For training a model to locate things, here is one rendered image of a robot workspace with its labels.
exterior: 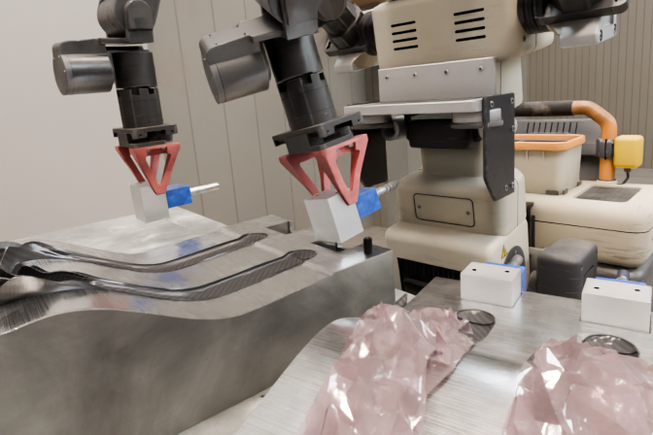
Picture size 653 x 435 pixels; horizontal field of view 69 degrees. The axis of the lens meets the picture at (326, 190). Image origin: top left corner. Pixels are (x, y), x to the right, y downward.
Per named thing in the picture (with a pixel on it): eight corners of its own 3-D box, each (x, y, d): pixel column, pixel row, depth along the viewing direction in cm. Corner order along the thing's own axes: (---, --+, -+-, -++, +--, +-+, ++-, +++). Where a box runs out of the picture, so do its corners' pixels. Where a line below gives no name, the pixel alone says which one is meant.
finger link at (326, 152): (343, 215, 51) (317, 131, 50) (306, 214, 57) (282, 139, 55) (386, 193, 55) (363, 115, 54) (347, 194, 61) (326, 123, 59)
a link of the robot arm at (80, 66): (151, -2, 64) (125, 6, 70) (56, -7, 56) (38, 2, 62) (162, 89, 67) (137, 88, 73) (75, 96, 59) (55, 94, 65)
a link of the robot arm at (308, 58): (314, 14, 51) (300, 25, 57) (255, 28, 50) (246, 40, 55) (332, 76, 53) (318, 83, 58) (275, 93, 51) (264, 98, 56)
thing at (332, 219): (390, 202, 66) (378, 164, 65) (416, 201, 61) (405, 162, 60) (317, 241, 58) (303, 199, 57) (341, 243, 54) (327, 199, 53)
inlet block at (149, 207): (214, 199, 81) (209, 168, 80) (226, 203, 77) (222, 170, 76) (135, 217, 73) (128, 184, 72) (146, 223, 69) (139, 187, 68)
